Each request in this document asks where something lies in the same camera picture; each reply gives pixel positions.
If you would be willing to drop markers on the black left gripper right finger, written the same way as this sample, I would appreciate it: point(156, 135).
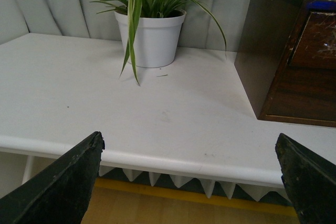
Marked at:
point(309, 181)

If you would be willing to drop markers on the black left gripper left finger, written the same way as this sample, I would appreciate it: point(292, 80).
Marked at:
point(61, 192)

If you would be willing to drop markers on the wooden drawer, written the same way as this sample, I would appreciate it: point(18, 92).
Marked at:
point(316, 45)

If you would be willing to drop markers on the dark wooden drawer cabinet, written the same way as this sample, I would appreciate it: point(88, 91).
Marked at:
point(276, 90)

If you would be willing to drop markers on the white spiked table trim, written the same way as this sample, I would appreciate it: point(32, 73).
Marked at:
point(198, 185)

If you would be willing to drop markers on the white plastic flower pot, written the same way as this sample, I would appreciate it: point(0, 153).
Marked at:
point(156, 40)

